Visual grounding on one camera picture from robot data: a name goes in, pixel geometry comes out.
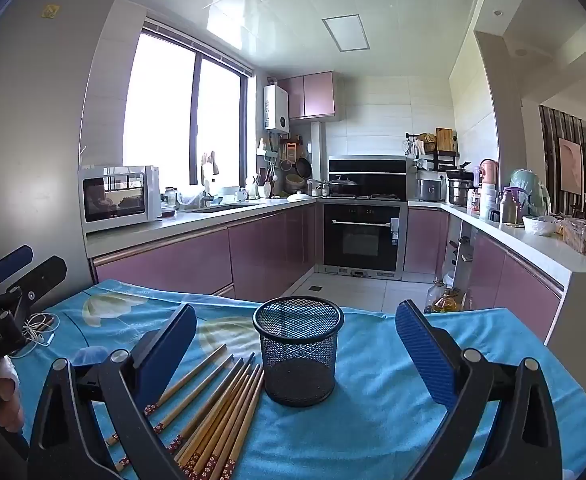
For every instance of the kitchen window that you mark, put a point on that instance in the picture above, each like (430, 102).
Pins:
(163, 110)

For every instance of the black built-in oven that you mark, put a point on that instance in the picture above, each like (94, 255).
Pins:
(363, 240)

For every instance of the pink wall cabinet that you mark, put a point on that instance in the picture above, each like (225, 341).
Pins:
(313, 95)

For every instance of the person's left hand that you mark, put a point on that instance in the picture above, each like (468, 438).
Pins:
(9, 400)

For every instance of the bundle of wooden chopsticks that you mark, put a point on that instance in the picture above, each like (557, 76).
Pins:
(223, 410)

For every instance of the black mesh utensil holder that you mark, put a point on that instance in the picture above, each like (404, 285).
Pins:
(298, 360)

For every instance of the black wall rack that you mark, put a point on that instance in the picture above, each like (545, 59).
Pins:
(445, 160)

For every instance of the pink base cabinets with sink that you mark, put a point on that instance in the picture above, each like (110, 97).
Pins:
(253, 255)

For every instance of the steel flask with purple lid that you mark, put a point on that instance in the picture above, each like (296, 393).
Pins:
(509, 210)

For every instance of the steel stock pot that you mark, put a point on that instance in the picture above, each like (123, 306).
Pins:
(458, 192)

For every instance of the white microwave oven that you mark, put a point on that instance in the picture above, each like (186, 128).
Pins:
(118, 200)

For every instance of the clear plastic bottle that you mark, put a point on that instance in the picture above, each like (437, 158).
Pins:
(433, 297)

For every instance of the black wok with lid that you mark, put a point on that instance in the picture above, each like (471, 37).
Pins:
(343, 185)

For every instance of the grey refrigerator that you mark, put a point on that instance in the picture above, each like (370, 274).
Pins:
(33, 135)

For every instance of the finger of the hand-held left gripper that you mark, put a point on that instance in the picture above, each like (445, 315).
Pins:
(43, 275)
(15, 260)

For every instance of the white water heater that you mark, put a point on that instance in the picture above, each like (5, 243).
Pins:
(275, 110)

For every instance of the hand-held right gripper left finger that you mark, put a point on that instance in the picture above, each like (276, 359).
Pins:
(173, 345)

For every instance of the hanging black frying pan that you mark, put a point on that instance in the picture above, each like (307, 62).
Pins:
(303, 167)

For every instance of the wooden cutting board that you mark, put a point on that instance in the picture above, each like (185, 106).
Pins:
(445, 140)

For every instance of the blue floral tablecloth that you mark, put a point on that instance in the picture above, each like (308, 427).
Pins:
(373, 435)

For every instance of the pink thermos jug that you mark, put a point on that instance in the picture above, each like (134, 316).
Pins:
(488, 172)

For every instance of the black range hood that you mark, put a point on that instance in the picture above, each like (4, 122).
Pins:
(373, 170)

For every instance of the framed wall picture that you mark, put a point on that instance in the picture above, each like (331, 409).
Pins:
(570, 165)

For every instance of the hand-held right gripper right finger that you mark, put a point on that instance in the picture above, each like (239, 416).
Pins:
(420, 345)

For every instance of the silver rice cooker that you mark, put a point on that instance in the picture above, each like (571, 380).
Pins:
(430, 190)

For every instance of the white casserole dish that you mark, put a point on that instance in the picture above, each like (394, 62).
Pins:
(299, 197)

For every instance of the ceiling light panel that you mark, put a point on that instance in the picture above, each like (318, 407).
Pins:
(345, 32)

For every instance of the white canister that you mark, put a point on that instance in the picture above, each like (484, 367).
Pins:
(487, 202)

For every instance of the white bowl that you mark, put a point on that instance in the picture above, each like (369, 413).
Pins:
(538, 227)

